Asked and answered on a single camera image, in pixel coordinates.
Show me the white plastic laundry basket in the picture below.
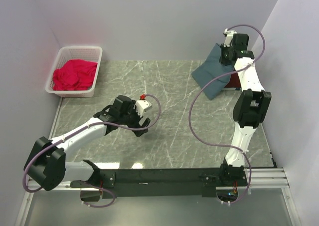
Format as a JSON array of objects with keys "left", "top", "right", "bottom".
[{"left": 45, "top": 46, "right": 103, "bottom": 98}]

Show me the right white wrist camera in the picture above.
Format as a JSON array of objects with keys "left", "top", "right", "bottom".
[{"left": 222, "top": 28, "right": 237, "bottom": 47}]

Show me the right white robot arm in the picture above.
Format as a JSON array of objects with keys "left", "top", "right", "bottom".
[{"left": 220, "top": 29, "right": 272, "bottom": 167}]

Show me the folded white blue t-shirt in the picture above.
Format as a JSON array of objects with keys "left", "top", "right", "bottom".
[{"left": 223, "top": 87, "right": 242, "bottom": 91}]

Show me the aluminium rail frame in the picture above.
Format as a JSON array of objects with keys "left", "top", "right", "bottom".
[{"left": 14, "top": 96, "right": 302, "bottom": 226}]

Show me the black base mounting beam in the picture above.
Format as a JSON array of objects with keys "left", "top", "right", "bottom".
[{"left": 71, "top": 167, "right": 248, "bottom": 197}]

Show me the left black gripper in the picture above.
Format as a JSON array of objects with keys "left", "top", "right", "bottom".
[{"left": 120, "top": 100, "right": 151, "bottom": 136}]

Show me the crumpled pink-red t-shirt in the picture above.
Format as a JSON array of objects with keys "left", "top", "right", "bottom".
[{"left": 52, "top": 59, "right": 98, "bottom": 91}]

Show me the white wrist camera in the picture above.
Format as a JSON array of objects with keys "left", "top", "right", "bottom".
[
  {"left": 222, "top": 28, "right": 237, "bottom": 47},
  {"left": 135, "top": 94, "right": 153, "bottom": 118}
]

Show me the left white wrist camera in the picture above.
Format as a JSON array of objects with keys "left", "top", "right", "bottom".
[{"left": 135, "top": 94, "right": 153, "bottom": 118}]

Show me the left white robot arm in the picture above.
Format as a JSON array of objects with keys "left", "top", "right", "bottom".
[{"left": 23, "top": 95, "right": 152, "bottom": 191}]

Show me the blue-grey t-shirt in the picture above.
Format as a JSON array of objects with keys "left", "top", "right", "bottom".
[{"left": 191, "top": 44, "right": 234, "bottom": 100}]

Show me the folded dark red t-shirt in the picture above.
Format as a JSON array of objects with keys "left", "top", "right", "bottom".
[{"left": 225, "top": 73, "right": 241, "bottom": 89}]

